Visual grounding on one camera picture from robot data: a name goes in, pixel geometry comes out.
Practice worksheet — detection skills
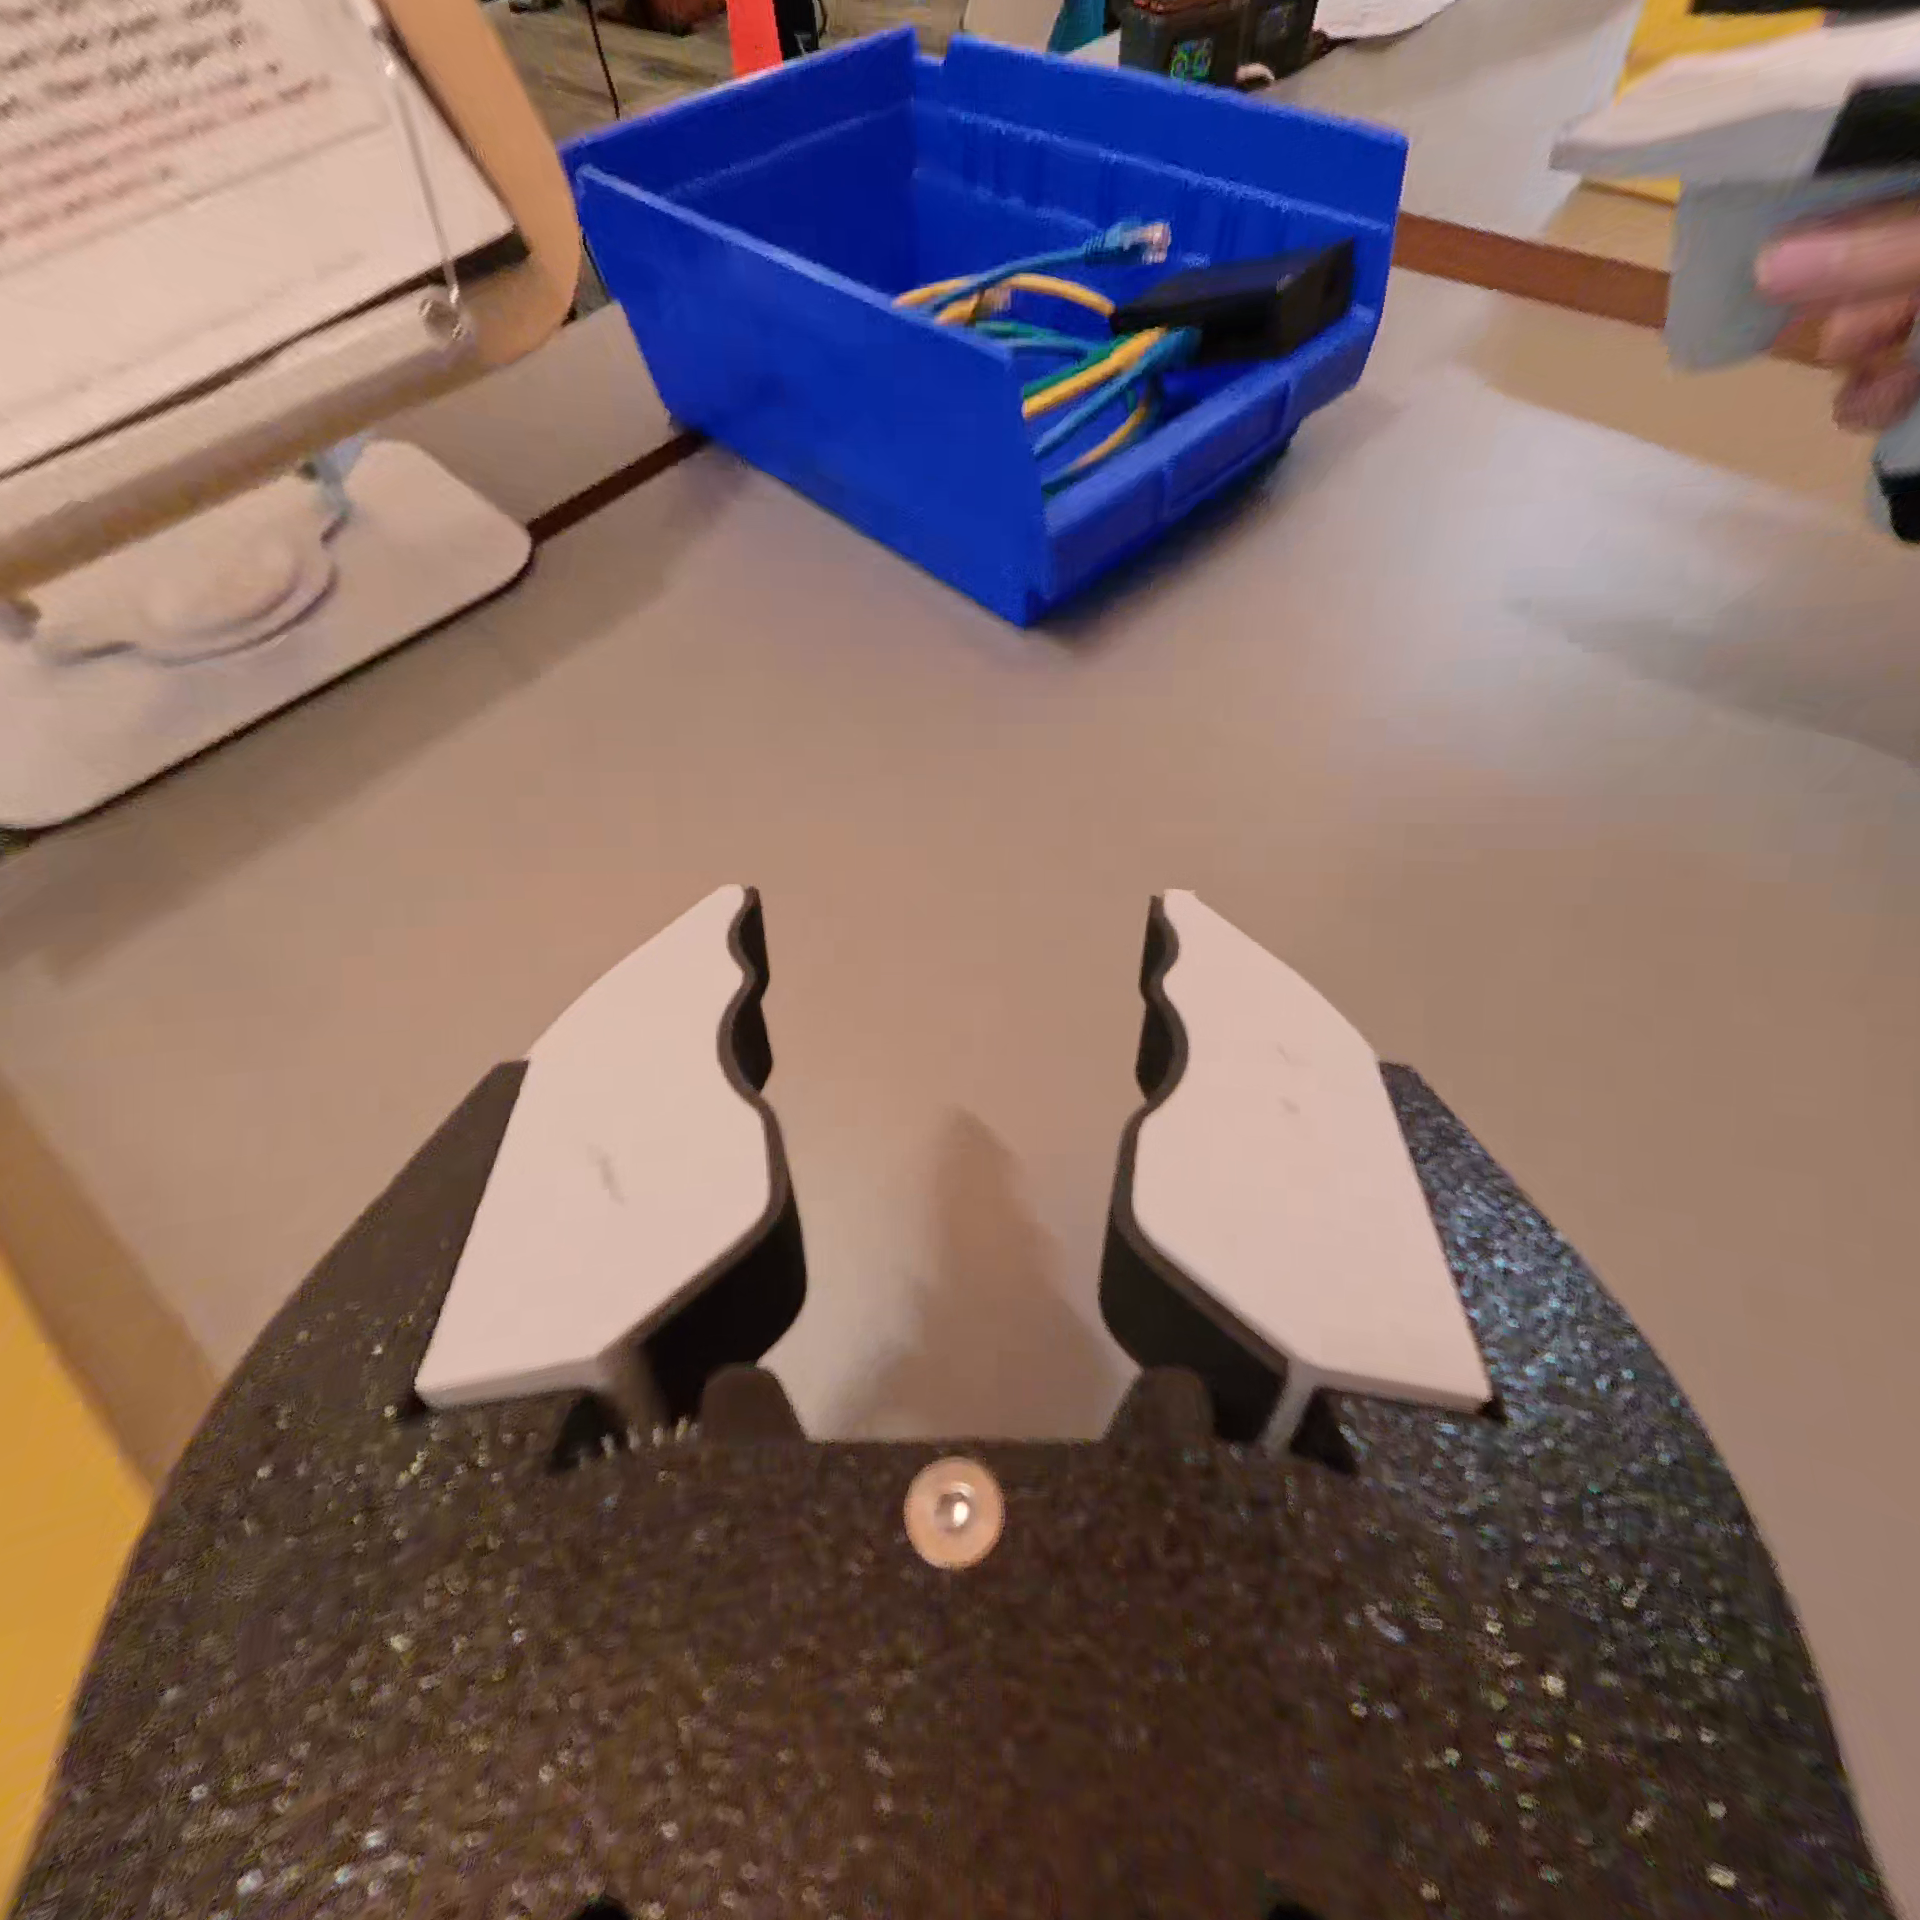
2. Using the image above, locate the yellow box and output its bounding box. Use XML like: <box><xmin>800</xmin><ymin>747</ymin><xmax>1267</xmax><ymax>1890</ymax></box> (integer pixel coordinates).
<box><xmin>1592</xmin><ymin>0</ymin><xmax>1701</xmax><ymax>205</ymax></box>
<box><xmin>0</xmin><ymin>1260</ymin><xmax>153</xmax><ymax>1863</ymax></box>

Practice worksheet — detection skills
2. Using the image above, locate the yellow ethernet cable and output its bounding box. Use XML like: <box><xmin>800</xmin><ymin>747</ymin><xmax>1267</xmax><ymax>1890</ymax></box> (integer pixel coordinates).
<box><xmin>897</xmin><ymin>271</ymin><xmax>1173</xmax><ymax>485</ymax></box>

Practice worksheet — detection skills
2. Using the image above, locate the blue plastic bin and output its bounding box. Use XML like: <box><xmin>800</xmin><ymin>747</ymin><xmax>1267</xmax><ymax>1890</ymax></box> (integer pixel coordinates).
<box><xmin>558</xmin><ymin>28</ymin><xmax>1412</xmax><ymax>628</ymax></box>

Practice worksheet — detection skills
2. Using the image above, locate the printed instruction sheet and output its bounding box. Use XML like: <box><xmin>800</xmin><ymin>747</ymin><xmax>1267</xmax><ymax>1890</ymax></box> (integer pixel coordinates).
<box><xmin>0</xmin><ymin>0</ymin><xmax>520</xmax><ymax>483</ymax></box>

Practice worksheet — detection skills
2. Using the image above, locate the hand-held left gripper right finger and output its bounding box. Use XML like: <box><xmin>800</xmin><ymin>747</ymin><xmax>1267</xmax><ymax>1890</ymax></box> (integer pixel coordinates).
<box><xmin>1098</xmin><ymin>888</ymin><xmax>1499</xmax><ymax>1455</ymax></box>

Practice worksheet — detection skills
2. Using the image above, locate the document stand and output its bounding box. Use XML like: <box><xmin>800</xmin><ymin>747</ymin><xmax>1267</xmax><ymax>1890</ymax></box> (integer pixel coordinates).
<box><xmin>0</xmin><ymin>0</ymin><xmax>586</xmax><ymax>831</ymax></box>

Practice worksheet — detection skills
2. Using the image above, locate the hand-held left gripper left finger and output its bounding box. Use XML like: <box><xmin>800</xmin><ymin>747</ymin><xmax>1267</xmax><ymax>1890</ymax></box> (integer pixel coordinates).
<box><xmin>412</xmin><ymin>883</ymin><xmax>812</xmax><ymax>1431</ymax></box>

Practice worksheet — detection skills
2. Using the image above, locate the green ethernet cable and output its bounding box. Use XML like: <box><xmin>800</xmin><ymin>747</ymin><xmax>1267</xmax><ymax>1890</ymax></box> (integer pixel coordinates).
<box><xmin>968</xmin><ymin>315</ymin><xmax>1202</xmax><ymax>396</ymax></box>

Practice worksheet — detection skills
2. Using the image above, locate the person's right hand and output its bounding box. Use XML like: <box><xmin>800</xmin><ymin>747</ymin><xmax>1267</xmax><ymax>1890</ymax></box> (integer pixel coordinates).
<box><xmin>1750</xmin><ymin>211</ymin><xmax>1920</xmax><ymax>434</ymax></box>

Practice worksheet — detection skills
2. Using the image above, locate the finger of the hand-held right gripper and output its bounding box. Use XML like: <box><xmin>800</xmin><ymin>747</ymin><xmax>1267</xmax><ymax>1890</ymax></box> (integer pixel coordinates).
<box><xmin>1552</xmin><ymin>17</ymin><xmax>1920</xmax><ymax>185</ymax></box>

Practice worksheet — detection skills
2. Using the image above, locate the black device with green display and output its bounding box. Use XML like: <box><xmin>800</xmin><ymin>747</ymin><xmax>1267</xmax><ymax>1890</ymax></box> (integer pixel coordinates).
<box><xmin>1118</xmin><ymin>0</ymin><xmax>1321</xmax><ymax>87</ymax></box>

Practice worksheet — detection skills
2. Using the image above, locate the black network switch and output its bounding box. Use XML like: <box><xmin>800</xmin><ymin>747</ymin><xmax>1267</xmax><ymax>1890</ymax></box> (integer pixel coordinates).
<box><xmin>1110</xmin><ymin>237</ymin><xmax>1361</xmax><ymax>365</ymax></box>

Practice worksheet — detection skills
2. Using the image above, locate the blue ethernet cable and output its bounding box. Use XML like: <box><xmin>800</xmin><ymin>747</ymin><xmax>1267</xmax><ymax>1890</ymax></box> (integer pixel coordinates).
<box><xmin>922</xmin><ymin>219</ymin><xmax>1202</xmax><ymax>497</ymax></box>

